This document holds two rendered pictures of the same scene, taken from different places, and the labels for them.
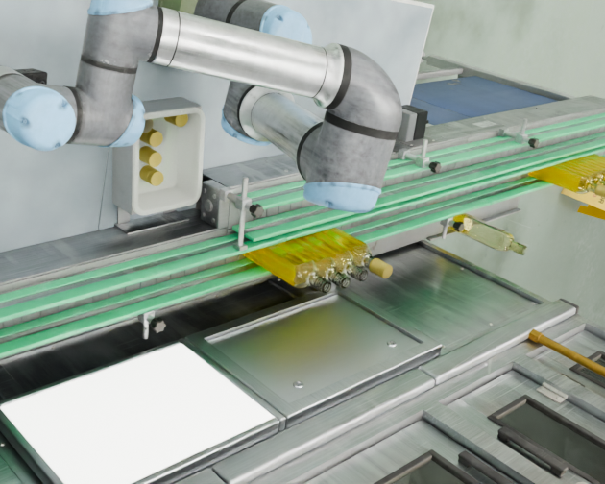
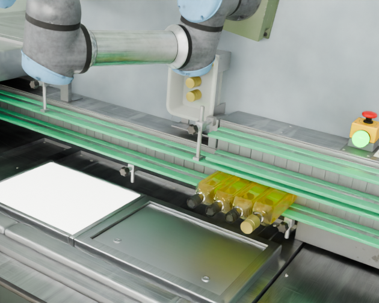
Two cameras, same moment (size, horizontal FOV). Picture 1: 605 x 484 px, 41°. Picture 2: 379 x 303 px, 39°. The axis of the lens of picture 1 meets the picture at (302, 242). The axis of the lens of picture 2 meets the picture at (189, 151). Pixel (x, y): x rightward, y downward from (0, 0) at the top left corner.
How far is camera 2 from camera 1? 1.78 m
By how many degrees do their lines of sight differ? 68
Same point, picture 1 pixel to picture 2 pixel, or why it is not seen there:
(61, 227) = (151, 107)
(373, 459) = (60, 292)
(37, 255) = (123, 112)
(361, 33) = not seen: outside the picture
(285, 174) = (273, 133)
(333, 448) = (58, 268)
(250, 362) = (134, 220)
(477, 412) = not seen: outside the picture
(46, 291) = (96, 122)
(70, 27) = not seen: outside the picture
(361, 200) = (24, 64)
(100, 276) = (123, 130)
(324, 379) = (130, 250)
